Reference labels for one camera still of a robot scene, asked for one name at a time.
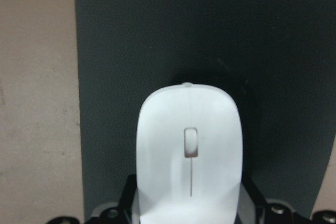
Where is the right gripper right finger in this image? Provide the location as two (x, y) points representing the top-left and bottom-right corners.
(237, 175), (267, 223)

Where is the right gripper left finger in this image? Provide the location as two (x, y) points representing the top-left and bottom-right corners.
(117, 174), (141, 224)

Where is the white computer mouse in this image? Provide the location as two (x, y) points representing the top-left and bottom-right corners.
(136, 83), (243, 223)

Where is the black mousepad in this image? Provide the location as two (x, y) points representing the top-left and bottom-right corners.
(75, 0), (335, 218)

